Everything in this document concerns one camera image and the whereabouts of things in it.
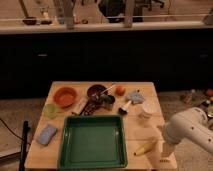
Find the dark green mug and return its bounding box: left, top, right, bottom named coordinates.
left=101, top=94, right=115, bottom=111

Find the white plastic cup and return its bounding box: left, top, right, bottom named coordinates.
left=138, top=105, right=156, bottom=124

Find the orange bowl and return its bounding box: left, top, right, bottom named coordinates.
left=53, top=87, right=77, bottom=108

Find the brown patterned board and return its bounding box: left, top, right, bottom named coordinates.
left=81, top=100, right=101, bottom=115

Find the yellow banana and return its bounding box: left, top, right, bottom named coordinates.
left=134, top=141, right=156, bottom=156

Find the dark brown bowl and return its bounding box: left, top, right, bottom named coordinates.
left=87, top=84, right=106, bottom=99

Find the orange fruit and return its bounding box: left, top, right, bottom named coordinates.
left=115, top=85, right=126, bottom=96

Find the small green cup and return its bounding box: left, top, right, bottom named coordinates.
left=43, top=104, right=57, bottom=119

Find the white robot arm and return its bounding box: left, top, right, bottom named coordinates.
left=162, top=107, right=213, bottom=155

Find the green plastic tray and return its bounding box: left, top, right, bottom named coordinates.
left=58, top=115, right=128, bottom=171

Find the wooden spoon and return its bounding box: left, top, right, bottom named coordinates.
left=93, top=84, right=116, bottom=97

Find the blue sponge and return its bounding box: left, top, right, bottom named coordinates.
left=36, top=124, right=58, bottom=146

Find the black brush with white handle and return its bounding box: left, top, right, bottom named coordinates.
left=118, top=100, right=131, bottom=115

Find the black stand pole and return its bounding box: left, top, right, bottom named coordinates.
left=19, top=121, right=30, bottom=171

